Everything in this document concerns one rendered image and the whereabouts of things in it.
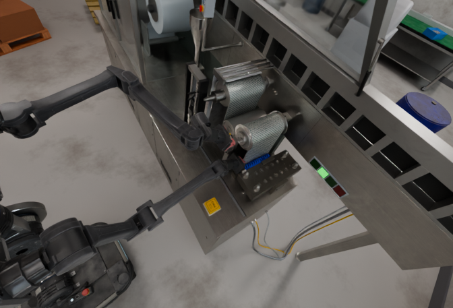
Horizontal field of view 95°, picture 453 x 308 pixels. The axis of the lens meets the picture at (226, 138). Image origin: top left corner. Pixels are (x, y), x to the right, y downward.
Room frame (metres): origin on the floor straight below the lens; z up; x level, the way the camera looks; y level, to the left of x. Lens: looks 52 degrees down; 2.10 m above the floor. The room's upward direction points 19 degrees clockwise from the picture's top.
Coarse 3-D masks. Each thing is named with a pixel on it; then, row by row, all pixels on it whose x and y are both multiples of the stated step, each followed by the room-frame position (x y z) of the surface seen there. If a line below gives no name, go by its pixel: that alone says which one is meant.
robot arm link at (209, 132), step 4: (204, 124) 0.52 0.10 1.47; (208, 124) 0.54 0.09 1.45; (204, 128) 0.51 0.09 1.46; (208, 128) 0.51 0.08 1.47; (212, 128) 0.52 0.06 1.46; (204, 132) 0.49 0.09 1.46; (208, 132) 0.49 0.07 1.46; (212, 132) 0.50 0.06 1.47; (216, 132) 0.52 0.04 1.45; (204, 136) 0.48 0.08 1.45; (208, 136) 0.48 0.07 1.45; (212, 136) 0.49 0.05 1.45; (216, 136) 0.51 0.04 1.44; (204, 140) 0.47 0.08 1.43; (208, 140) 0.47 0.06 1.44; (212, 140) 0.49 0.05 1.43
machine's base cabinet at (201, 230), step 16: (112, 48) 1.70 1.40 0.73; (112, 64) 1.92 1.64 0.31; (128, 96) 1.52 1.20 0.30; (144, 112) 1.11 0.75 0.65; (144, 128) 1.18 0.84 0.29; (160, 144) 0.87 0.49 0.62; (160, 160) 0.90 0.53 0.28; (176, 176) 0.67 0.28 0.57; (288, 192) 0.71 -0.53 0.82; (192, 208) 0.49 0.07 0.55; (192, 224) 0.46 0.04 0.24; (240, 224) 0.41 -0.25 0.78; (208, 240) 0.32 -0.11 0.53; (224, 240) 0.41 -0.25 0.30
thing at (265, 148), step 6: (276, 138) 0.82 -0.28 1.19; (264, 144) 0.75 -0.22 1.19; (270, 144) 0.81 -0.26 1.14; (252, 150) 0.69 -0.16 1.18; (258, 150) 0.74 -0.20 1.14; (264, 150) 0.79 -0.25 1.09; (246, 156) 0.67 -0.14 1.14; (252, 156) 0.71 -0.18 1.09; (258, 156) 0.77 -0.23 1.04; (246, 162) 0.69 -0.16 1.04
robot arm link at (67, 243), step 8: (64, 232) 0.04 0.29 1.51; (72, 232) 0.04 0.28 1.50; (80, 232) 0.05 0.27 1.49; (56, 240) 0.02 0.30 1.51; (64, 240) 0.02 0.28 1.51; (72, 240) 0.03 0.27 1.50; (80, 240) 0.03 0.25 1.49; (48, 248) 0.00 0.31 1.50; (56, 248) 0.00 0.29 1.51; (64, 248) 0.01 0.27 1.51; (72, 248) 0.01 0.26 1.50; (80, 248) 0.02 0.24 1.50; (48, 256) -0.01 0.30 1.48; (56, 256) -0.01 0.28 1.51; (64, 256) 0.00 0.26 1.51; (48, 264) -0.03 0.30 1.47; (56, 264) -0.02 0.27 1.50
